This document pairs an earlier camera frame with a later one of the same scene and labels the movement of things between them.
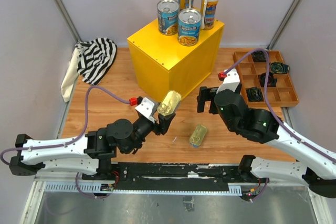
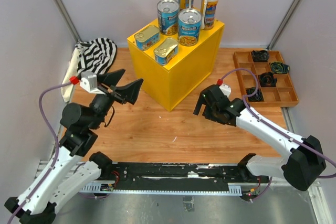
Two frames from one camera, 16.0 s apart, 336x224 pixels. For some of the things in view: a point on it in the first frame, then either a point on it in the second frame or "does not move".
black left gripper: [163, 127] -> [129, 91]
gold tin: [169, 104] -> [146, 36]
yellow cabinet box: [163, 64] does not move
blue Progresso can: [189, 23] does not move
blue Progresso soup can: [167, 13] does not move
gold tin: [198, 136] -> [166, 51]
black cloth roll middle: [272, 81] does not move
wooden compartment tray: [281, 91] does not move
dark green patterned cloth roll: [279, 67] does not move
